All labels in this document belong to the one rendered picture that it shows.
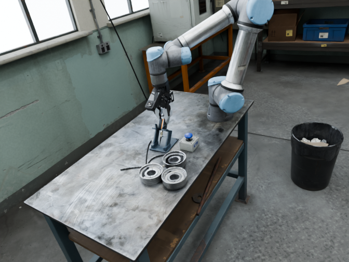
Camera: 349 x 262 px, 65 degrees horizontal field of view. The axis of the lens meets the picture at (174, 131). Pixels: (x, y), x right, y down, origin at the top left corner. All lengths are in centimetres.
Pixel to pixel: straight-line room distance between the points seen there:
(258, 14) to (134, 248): 102
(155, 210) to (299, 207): 135
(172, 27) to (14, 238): 255
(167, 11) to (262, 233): 247
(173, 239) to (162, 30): 263
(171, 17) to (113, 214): 261
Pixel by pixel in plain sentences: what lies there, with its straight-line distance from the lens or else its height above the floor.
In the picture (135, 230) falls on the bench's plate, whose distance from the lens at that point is 103.
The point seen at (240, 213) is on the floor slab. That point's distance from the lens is 211.
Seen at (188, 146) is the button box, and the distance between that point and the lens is 131.
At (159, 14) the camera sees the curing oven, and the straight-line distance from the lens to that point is 343.
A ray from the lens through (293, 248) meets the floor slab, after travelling 198.
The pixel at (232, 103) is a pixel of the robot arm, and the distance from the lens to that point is 136.
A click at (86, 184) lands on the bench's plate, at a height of 80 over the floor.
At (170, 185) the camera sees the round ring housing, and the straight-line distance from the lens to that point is 111.
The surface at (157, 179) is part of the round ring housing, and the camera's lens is 115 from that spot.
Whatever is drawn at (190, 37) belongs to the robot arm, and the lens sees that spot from 137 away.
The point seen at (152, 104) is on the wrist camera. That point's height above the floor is 105.
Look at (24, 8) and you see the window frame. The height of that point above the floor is 143.
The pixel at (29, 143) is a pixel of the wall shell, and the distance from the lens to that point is 266.
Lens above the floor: 156
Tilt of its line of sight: 31 degrees down
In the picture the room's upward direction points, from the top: 8 degrees counter-clockwise
